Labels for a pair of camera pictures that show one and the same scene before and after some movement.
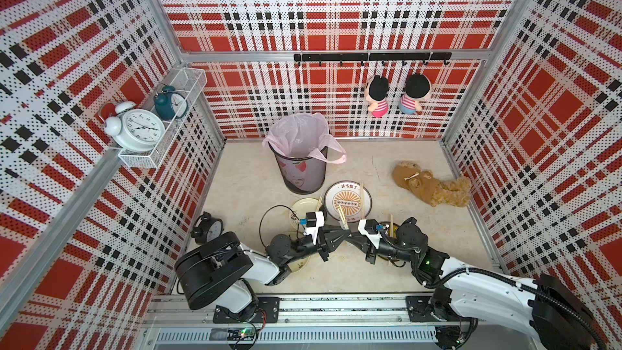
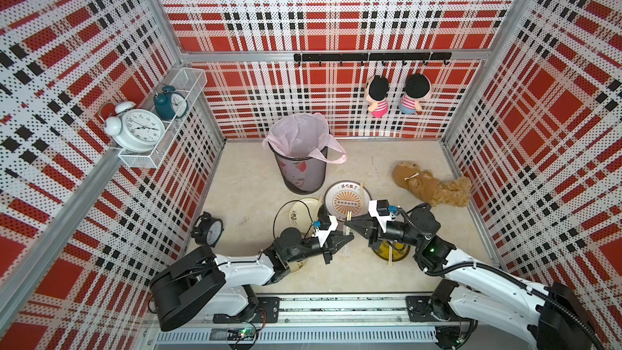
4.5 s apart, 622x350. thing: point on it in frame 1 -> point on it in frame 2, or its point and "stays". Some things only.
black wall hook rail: (370, 57) stays
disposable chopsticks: (342, 220) -> (347, 229)
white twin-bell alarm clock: (135, 130) stays
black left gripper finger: (334, 236) stays
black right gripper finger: (371, 253) -> (374, 242)
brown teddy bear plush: (455, 191) stays
